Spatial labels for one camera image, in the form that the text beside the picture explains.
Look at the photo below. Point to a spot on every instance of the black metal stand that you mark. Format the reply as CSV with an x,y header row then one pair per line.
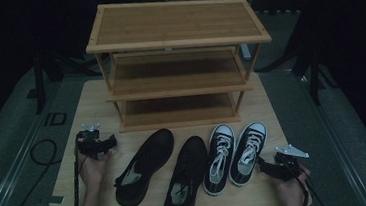
x,y
39,82
313,71

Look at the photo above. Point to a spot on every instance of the person's left hand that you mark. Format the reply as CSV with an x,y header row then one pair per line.
x,y
91,171

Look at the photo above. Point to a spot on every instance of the black and white sneaker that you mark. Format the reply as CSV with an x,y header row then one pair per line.
x,y
247,154
219,160

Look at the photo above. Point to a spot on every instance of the black leather shoe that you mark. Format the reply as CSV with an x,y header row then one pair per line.
x,y
146,168
186,179

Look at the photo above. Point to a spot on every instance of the person's right hand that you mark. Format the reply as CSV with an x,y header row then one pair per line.
x,y
294,192

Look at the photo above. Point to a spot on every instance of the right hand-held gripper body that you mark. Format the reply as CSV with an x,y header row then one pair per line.
x,y
287,169

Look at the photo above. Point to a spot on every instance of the wooden shoe rack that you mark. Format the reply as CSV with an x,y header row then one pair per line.
x,y
177,63

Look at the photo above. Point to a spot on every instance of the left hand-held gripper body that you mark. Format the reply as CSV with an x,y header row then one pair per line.
x,y
89,143

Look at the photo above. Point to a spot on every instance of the grey post behind rack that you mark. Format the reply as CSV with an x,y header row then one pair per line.
x,y
245,51

